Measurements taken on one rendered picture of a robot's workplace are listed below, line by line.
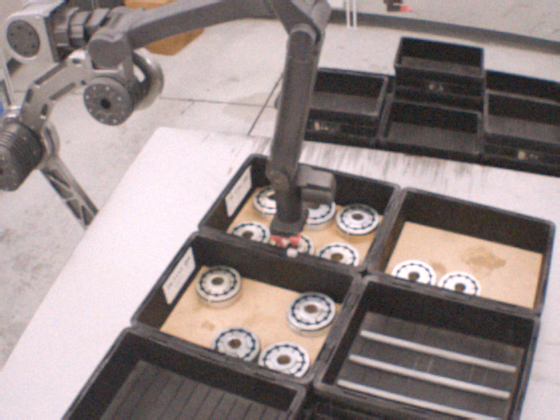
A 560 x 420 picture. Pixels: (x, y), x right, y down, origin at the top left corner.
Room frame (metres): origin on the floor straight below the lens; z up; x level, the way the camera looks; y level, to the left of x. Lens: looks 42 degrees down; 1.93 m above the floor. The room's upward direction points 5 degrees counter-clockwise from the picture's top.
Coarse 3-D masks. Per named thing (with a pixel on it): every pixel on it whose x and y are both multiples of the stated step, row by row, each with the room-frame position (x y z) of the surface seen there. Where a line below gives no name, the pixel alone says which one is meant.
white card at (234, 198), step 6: (246, 174) 1.30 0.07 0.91; (240, 180) 1.27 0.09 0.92; (246, 180) 1.29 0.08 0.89; (240, 186) 1.27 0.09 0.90; (246, 186) 1.29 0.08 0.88; (234, 192) 1.24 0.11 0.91; (240, 192) 1.26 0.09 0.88; (246, 192) 1.29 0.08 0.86; (228, 198) 1.21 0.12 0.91; (234, 198) 1.23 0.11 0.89; (240, 198) 1.26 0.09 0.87; (228, 204) 1.21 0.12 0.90; (234, 204) 1.23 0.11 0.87; (228, 210) 1.20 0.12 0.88; (234, 210) 1.22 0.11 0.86
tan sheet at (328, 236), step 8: (248, 200) 1.29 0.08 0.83; (248, 208) 1.26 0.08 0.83; (336, 208) 1.23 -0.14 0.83; (240, 216) 1.23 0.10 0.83; (248, 216) 1.23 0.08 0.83; (256, 216) 1.23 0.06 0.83; (336, 216) 1.20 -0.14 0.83; (232, 224) 1.21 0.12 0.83; (264, 224) 1.20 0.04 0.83; (304, 232) 1.16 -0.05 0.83; (312, 232) 1.15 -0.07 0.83; (320, 232) 1.15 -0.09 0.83; (328, 232) 1.15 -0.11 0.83; (336, 232) 1.15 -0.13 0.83; (272, 240) 1.14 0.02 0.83; (312, 240) 1.13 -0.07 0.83; (320, 240) 1.12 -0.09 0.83; (328, 240) 1.12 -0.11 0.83; (336, 240) 1.12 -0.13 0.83; (344, 240) 1.12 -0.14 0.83; (368, 240) 1.11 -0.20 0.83; (360, 248) 1.08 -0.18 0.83; (368, 248) 1.08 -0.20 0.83; (360, 256) 1.06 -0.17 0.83
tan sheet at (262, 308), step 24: (192, 288) 1.00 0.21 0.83; (264, 288) 0.99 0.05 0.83; (192, 312) 0.93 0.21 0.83; (216, 312) 0.93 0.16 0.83; (240, 312) 0.92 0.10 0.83; (264, 312) 0.92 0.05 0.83; (336, 312) 0.90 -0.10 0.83; (192, 336) 0.86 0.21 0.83; (264, 336) 0.85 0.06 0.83; (288, 336) 0.85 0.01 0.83; (312, 360) 0.78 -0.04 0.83
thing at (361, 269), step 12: (252, 156) 1.34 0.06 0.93; (264, 156) 1.34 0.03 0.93; (240, 168) 1.30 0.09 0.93; (312, 168) 1.27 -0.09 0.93; (324, 168) 1.27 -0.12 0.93; (360, 180) 1.22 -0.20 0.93; (372, 180) 1.21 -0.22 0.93; (396, 192) 1.16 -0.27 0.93; (216, 204) 1.18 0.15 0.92; (204, 216) 1.13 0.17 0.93; (384, 216) 1.08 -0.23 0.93; (204, 228) 1.09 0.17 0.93; (384, 228) 1.04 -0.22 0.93; (240, 240) 1.04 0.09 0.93; (252, 240) 1.04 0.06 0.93; (372, 240) 1.01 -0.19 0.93; (300, 252) 0.99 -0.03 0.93; (372, 252) 0.97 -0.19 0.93; (336, 264) 0.95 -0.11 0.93; (348, 264) 0.94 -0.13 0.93; (360, 264) 0.94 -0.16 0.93
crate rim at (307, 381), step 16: (192, 240) 1.06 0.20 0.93; (224, 240) 1.05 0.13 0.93; (176, 256) 1.01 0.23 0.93; (272, 256) 0.99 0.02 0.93; (336, 272) 0.93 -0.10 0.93; (352, 272) 0.92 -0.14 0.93; (352, 288) 0.88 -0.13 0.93; (144, 304) 0.88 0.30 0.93; (336, 320) 0.80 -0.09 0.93; (160, 336) 0.79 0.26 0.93; (176, 336) 0.79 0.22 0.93; (208, 352) 0.74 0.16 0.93; (320, 352) 0.72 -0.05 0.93; (256, 368) 0.70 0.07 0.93; (304, 384) 0.65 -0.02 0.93
